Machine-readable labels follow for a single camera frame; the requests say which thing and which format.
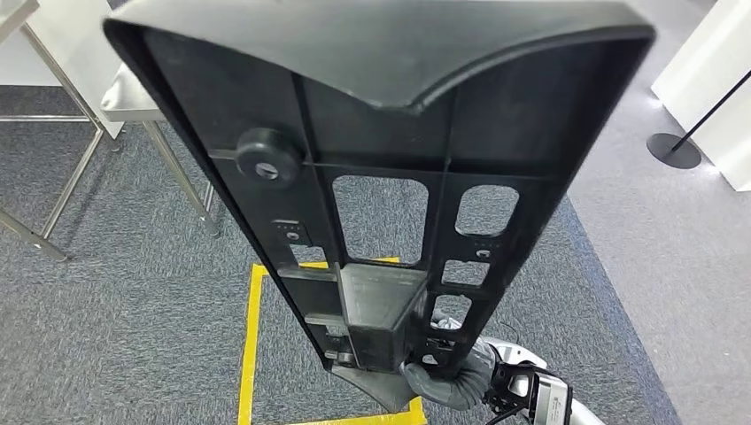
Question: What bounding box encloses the black plastic frame part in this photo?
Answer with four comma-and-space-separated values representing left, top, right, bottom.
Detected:
102, 0, 657, 414

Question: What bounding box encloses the yellow floor tape square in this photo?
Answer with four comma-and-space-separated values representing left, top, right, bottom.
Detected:
236, 256, 429, 425

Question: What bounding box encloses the black round-base stanchion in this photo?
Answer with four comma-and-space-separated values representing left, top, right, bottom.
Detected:
646, 69, 751, 171

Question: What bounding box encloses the white partition panel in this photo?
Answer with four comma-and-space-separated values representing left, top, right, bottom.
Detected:
0, 0, 126, 140
651, 0, 751, 193

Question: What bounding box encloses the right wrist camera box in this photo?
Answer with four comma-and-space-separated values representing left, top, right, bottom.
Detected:
530, 372, 575, 425

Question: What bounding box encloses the steel frame table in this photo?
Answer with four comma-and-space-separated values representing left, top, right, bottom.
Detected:
0, 0, 107, 263

